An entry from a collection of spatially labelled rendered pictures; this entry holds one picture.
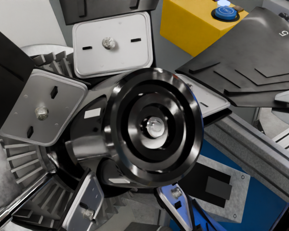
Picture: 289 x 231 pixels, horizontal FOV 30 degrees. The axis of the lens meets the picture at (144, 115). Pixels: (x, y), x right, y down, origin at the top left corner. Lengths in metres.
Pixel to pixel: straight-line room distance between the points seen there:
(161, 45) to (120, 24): 1.13
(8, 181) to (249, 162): 0.62
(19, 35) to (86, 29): 0.20
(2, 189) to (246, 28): 0.40
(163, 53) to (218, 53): 1.03
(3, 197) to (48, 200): 0.05
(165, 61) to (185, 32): 0.69
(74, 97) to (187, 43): 0.58
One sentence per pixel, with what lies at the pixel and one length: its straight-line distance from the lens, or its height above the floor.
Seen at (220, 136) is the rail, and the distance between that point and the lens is 1.17.
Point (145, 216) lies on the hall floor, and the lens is 2.06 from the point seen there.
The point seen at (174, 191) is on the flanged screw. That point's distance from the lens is 0.62.
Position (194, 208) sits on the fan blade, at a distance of 0.65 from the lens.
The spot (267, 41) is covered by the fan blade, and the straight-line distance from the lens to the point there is 0.78.
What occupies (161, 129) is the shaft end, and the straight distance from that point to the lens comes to 0.53.
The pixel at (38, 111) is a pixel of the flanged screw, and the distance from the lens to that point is 0.54.
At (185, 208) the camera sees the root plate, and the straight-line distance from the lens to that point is 0.63.
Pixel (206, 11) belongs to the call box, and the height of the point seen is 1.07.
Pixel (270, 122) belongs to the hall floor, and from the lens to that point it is 2.59.
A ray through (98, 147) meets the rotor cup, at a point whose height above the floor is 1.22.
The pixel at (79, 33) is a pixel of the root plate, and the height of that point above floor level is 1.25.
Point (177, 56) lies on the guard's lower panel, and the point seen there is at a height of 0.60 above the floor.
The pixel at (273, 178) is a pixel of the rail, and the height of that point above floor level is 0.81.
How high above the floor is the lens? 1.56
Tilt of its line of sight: 39 degrees down
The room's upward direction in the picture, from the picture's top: 5 degrees clockwise
